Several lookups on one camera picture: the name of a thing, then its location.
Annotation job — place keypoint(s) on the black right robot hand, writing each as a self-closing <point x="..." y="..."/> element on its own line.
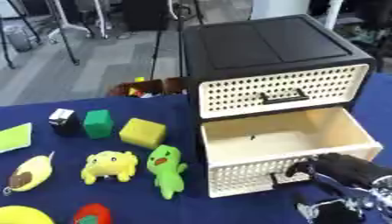
<point x="347" y="169"/>

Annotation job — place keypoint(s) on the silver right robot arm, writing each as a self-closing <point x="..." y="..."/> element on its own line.
<point x="383" y="192"/>

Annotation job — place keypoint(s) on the pale open pierced-front drawer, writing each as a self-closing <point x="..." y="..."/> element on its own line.
<point x="255" y="145"/>

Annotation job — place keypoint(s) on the pale closed pierced-front drawer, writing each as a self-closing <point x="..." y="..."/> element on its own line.
<point x="229" y="96"/>

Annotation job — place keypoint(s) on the black plastic drawer cabinet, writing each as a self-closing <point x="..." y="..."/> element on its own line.
<point x="240" y="49"/>

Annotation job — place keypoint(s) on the white pole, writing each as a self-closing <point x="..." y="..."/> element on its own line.
<point x="333" y="13"/>

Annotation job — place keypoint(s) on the green bird soft toy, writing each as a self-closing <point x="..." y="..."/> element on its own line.
<point x="166" y="169"/>

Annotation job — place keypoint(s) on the yellow block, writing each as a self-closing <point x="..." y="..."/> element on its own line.
<point x="143" y="133"/>

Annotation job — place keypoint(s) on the brown box with toys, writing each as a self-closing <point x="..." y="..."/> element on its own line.
<point x="153" y="86"/>

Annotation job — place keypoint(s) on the yellow frog soft toy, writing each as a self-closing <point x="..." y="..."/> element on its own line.
<point x="109" y="166"/>

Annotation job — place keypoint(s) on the green block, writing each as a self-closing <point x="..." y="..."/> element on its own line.
<point x="98" y="124"/>

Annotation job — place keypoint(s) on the red and green toy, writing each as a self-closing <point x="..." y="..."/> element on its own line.
<point x="92" y="214"/>

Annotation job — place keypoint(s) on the small black and white box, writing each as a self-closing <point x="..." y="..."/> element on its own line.
<point x="63" y="122"/>

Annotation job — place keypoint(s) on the white chair base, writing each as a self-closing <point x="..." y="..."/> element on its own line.
<point x="76" y="23"/>

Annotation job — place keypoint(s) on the yellow round toy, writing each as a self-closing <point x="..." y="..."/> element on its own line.
<point x="20" y="216"/>

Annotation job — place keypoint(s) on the lime green flat card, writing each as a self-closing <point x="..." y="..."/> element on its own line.
<point x="14" y="137"/>

